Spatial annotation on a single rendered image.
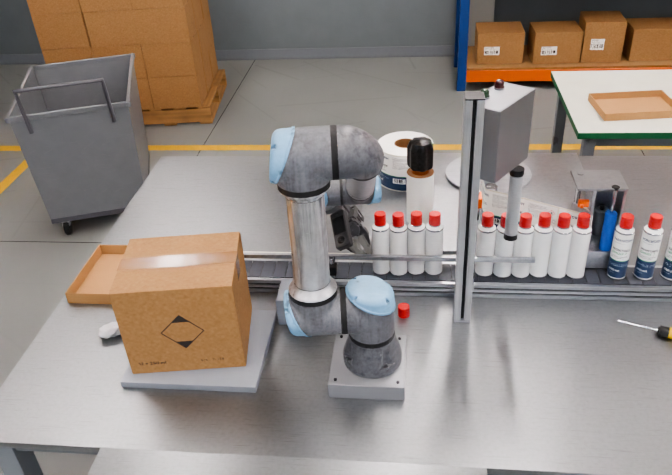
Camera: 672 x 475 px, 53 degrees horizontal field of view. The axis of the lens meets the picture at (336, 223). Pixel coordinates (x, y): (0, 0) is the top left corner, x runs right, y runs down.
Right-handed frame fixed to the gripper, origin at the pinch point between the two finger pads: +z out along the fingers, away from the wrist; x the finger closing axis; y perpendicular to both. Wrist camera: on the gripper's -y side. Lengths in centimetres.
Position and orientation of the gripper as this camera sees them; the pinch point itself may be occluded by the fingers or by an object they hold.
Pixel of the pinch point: (368, 256)
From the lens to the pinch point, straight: 201.3
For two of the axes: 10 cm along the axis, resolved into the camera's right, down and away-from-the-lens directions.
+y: 1.0, -5.5, 8.3
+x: -8.3, 4.1, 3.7
